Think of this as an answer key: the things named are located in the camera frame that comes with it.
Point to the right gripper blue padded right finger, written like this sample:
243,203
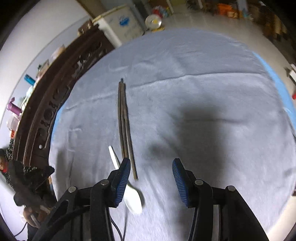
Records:
185,183

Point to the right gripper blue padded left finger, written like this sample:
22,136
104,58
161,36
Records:
119,179

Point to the white plastic spoon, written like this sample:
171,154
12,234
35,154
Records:
131,196

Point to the dark wooden chopstick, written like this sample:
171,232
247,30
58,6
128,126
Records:
128,135
119,121
122,116

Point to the grey table cloth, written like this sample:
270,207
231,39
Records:
198,96

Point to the carved dark wooden sideboard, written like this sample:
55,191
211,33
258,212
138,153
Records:
33,136

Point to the purple water bottle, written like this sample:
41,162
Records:
13,108

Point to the blue thermos bottle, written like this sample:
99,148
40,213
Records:
29,79

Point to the white chest freezer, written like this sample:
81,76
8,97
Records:
119,25

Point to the round electric heater fan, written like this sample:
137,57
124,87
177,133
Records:
154,23

